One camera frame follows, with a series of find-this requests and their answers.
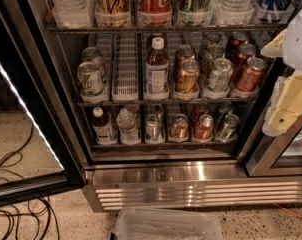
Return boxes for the black floor cables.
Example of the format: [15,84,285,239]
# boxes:
[0,123,61,240]

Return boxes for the clear water bottle top right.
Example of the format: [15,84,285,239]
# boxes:
[215,0,253,25]

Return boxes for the front red can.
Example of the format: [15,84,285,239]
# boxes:
[234,57,266,93]

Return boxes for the gold can shelf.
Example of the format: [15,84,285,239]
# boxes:
[170,114,189,142]
[95,0,130,27]

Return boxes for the green can top shelf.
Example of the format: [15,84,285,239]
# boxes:
[177,0,212,26]

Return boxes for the clear water bottle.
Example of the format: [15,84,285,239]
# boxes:
[52,0,94,29]
[215,0,253,25]

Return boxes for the middle red can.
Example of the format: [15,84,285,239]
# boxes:
[231,43,257,71]

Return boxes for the small water bottle bottom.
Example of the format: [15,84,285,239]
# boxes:
[116,108,140,145]

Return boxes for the rear silver green can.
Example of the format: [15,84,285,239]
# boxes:
[201,44,224,67]

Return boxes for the green can bottom shelf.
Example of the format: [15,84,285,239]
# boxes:
[216,114,240,142]

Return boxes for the orange floor cable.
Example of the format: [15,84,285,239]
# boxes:
[274,203,302,222]

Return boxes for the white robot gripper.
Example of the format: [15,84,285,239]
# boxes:
[260,9,302,137]

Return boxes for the black glass fridge door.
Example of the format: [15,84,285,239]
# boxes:
[0,3,84,207]

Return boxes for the rear red can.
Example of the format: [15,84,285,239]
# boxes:
[225,31,249,57]

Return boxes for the small tea bottle bottom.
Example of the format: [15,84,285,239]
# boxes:
[92,107,116,145]

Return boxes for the stainless steel fridge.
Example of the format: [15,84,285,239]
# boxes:
[0,0,302,214]

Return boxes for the green can shelf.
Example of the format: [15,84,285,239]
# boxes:
[177,0,212,26]
[216,114,240,142]

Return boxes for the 7up can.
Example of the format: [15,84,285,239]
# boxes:
[81,46,106,80]
[77,62,105,103]

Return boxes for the clear water bottle top left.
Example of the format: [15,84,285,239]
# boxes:
[52,0,94,29]

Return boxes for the gold can bottom shelf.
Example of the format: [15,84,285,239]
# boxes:
[170,114,189,142]

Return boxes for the front 7up can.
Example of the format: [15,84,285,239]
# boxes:
[77,62,105,103]

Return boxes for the front gold can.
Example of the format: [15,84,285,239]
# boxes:
[174,58,200,100]

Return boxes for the rear 7up can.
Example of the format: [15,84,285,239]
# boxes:
[81,46,106,80]

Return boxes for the clear plastic bin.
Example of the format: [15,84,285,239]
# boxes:
[110,208,223,240]

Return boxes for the silver can bottom shelf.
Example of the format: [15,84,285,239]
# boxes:
[145,114,165,144]

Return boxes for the silver green can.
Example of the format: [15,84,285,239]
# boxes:
[204,58,233,99]
[201,44,224,67]

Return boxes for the red can bottom shelf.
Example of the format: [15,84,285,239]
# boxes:
[193,114,214,143]

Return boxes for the rear gold can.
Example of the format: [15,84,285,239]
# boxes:
[175,44,196,66]

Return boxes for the gold can top shelf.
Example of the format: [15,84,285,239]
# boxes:
[95,0,130,27]

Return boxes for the front silver green can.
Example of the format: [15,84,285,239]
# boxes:
[204,58,233,99]

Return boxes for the red coca-cola can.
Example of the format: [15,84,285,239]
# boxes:
[140,0,171,26]

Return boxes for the tea bottle white cap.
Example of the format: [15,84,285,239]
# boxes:
[145,37,169,101]

